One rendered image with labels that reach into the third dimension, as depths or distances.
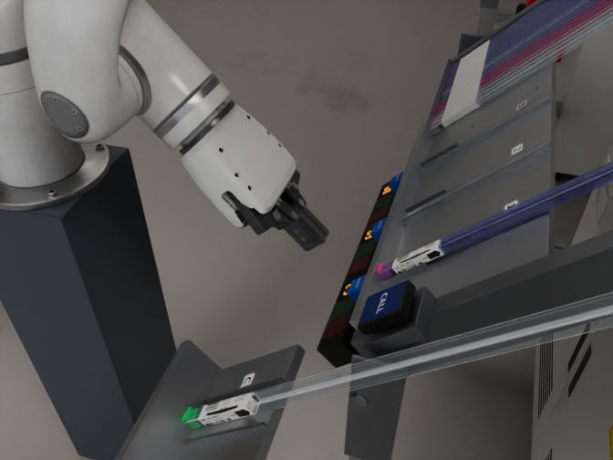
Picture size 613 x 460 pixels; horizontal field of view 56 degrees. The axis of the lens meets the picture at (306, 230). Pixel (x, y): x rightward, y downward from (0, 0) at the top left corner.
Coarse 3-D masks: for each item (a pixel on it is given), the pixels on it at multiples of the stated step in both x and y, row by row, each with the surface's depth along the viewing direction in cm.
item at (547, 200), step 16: (592, 176) 48; (608, 176) 47; (560, 192) 50; (576, 192) 49; (512, 208) 53; (528, 208) 51; (544, 208) 51; (480, 224) 55; (496, 224) 54; (512, 224) 53; (448, 240) 57; (464, 240) 56; (384, 272) 62
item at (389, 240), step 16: (448, 64) 103; (432, 96) 94; (432, 112) 90; (416, 144) 83; (416, 160) 80; (416, 176) 78; (400, 192) 73; (400, 208) 71; (400, 224) 70; (384, 240) 66; (384, 256) 65; (368, 272) 63; (368, 288) 60; (384, 288) 62; (352, 320) 58
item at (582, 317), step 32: (512, 320) 33; (544, 320) 31; (576, 320) 30; (608, 320) 29; (416, 352) 36; (448, 352) 34; (480, 352) 33; (288, 384) 43; (320, 384) 40; (352, 384) 39; (192, 416) 49
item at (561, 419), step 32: (608, 160) 105; (608, 192) 100; (608, 224) 95; (544, 352) 125; (576, 352) 98; (608, 352) 81; (544, 384) 118; (576, 384) 94; (608, 384) 78; (544, 416) 112; (576, 416) 90; (608, 416) 75; (544, 448) 106; (576, 448) 86; (608, 448) 72
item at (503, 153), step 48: (528, 96) 73; (432, 144) 84; (480, 144) 72; (528, 144) 63; (432, 192) 72; (480, 192) 63; (528, 192) 56; (432, 240) 63; (480, 240) 56; (528, 240) 50; (432, 288) 56
